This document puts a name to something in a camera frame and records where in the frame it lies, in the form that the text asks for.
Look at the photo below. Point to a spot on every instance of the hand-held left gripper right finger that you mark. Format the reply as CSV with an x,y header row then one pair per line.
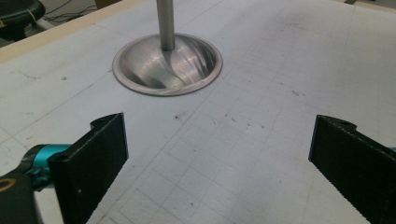
x,y
355,168

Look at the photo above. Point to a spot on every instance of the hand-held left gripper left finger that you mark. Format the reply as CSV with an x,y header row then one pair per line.
x,y
93,168

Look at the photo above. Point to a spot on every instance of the metal utensil stand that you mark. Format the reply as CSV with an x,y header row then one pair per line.
x,y
168,68

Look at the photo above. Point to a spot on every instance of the black round stool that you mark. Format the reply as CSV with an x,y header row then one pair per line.
x,y
15,15

